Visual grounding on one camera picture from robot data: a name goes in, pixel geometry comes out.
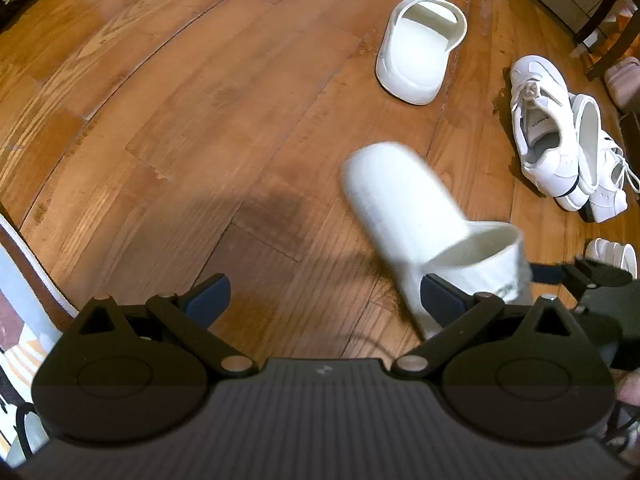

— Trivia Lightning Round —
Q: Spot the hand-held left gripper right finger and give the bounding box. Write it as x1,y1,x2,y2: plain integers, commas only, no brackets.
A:
390,273,572,379

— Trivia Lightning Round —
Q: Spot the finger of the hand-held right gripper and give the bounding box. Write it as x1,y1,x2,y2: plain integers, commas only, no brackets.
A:
530,255,633,302

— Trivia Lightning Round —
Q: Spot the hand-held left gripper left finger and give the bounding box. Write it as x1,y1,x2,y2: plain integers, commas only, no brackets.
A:
75,273,257,379

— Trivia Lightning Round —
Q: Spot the pale grey shoe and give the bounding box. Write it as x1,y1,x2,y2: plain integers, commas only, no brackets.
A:
584,237,639,279

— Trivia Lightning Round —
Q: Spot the white slide sandal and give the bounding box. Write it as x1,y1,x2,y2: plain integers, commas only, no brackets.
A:
375,0,469,107
341,142,536,341

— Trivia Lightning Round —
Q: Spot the white lace-up sneaker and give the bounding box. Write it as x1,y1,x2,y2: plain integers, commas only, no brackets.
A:
570,92,640,224
509,55,597,212

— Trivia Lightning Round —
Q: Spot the person's right hand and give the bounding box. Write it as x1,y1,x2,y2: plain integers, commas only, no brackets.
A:
612,367,640,409

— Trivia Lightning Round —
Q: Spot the dark wooden furniture leg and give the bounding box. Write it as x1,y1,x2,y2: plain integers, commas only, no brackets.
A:
575,0,640,82

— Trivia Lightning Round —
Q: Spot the black cable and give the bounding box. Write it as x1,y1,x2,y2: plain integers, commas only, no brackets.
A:
14,402,51,457

